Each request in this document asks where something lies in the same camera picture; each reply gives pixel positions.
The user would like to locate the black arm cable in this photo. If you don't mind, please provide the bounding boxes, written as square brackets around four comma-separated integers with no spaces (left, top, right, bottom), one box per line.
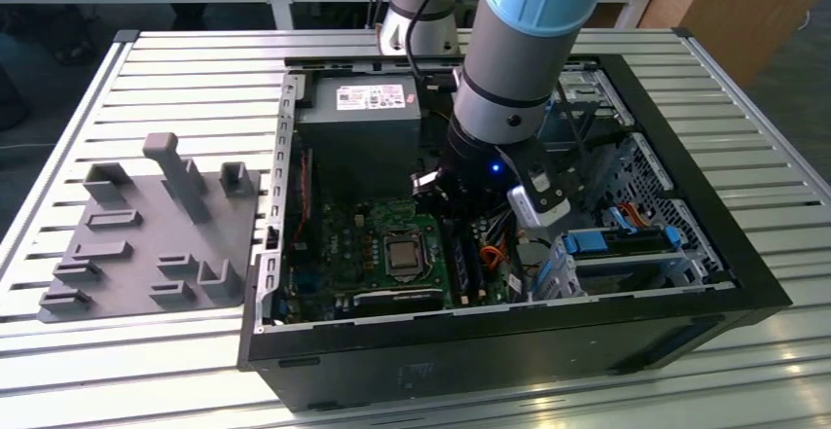
[403,0,454,90]

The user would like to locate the red orange yellow wires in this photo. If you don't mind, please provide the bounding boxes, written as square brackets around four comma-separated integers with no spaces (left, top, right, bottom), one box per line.
[479,246,514,270]

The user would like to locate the graphics card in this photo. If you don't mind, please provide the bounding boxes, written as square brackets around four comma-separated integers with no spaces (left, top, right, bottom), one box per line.
[352,288,448,315]

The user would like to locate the black PC case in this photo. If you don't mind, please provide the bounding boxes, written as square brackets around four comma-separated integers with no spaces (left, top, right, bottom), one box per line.
[236,54,795,413]

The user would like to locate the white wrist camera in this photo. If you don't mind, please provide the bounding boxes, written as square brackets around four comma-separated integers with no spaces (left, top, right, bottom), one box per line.
[506,183,574,229]

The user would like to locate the metal disk bay cage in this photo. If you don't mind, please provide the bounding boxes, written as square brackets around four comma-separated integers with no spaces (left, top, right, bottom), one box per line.
[551,69,730,300]

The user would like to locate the green motherboard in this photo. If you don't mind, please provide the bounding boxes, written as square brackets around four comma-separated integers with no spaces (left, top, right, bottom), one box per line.
[278,197,520,324]

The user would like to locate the CPU socket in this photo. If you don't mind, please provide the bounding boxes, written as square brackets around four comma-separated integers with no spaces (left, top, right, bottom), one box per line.
[380,232,428,278]

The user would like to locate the grey power supply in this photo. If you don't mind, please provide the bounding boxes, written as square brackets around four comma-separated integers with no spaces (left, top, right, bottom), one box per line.
[296,76,423,159]

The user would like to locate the installed RAM stick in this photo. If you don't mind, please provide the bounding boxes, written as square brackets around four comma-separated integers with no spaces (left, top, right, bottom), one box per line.
[468,233,490,304]

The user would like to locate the blue RAM stick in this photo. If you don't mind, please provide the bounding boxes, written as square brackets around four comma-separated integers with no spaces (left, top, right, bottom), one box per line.
[452,227,474,306]

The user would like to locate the wooden cabinet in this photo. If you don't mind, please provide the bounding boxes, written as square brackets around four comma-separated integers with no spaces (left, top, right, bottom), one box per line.
[639,0,831,89]

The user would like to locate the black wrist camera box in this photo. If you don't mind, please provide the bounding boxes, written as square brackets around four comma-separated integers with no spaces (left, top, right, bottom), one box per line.
[408,170,451,202]

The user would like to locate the silver CPU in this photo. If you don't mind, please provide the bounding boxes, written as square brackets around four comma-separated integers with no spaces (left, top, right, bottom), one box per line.
[387,241,420,268]

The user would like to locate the blue disk carrier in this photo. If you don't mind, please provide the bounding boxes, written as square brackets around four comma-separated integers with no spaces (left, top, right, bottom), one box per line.
[562,227,683,258]

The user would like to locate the grey parts rack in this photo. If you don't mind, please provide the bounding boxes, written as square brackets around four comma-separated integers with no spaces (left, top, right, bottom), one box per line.
[37,131,266,325]

